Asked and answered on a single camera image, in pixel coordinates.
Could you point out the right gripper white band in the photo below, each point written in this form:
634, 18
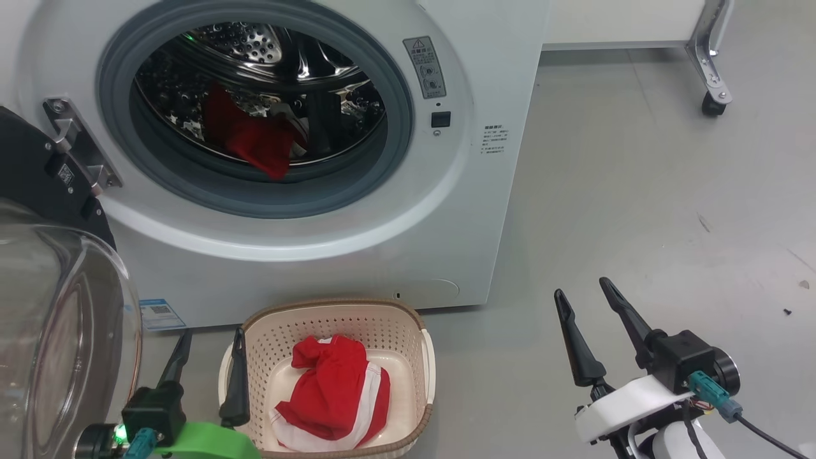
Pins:
631, 401

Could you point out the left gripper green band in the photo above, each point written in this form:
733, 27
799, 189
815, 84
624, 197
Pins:
207, 443

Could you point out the red and white garment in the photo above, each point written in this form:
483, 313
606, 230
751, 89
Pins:
335, 389

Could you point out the dark washing machine door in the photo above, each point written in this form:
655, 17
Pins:
57, 306

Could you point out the plain red garment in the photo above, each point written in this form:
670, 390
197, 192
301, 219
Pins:
261, 143

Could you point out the cream perforated laundry basket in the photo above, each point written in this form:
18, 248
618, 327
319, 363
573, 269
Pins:
395, 331

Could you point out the white front-load washing machine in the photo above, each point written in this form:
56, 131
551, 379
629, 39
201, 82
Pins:
382, 223

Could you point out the blue energy label sticker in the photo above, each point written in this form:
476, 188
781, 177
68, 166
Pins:
162, 313

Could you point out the grey metal caster leg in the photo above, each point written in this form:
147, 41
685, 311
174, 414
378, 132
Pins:
707, 57

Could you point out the white partition panel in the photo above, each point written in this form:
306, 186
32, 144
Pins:
618, 22

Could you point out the grey warning label sticker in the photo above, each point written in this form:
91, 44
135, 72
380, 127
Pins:
424, 67

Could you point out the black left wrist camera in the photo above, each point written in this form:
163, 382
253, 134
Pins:
153, 408

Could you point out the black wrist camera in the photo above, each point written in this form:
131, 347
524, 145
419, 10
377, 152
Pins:
153, 408
685, 357

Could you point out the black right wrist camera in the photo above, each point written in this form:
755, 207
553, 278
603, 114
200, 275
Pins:
685, 357

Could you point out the teal left camera connector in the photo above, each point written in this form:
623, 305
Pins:
140, 444

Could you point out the teal camera connector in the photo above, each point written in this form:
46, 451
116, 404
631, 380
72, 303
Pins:
140, 444
709, 390

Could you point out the teal right camera connector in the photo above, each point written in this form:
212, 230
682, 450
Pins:
709, 390

